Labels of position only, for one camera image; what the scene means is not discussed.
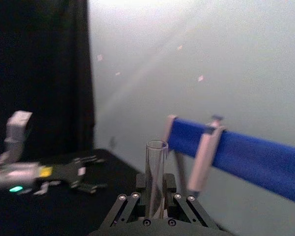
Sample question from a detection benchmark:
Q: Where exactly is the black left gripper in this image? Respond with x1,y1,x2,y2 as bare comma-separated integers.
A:
35,154,109,196

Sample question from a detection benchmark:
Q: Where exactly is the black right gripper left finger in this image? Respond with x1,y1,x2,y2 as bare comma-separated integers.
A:
98,173,148,229

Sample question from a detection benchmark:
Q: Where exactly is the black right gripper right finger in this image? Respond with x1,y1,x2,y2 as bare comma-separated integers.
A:
162,173,220,230

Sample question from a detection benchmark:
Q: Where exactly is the clear plastic tube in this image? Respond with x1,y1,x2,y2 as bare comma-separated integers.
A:
145,140,169,220

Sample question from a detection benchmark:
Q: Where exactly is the black cloth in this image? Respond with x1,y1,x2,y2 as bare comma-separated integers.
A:
0,0,233,236

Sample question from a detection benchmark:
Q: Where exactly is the blue fabric panel metal frame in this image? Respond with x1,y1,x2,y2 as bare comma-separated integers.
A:
162,114,295,205

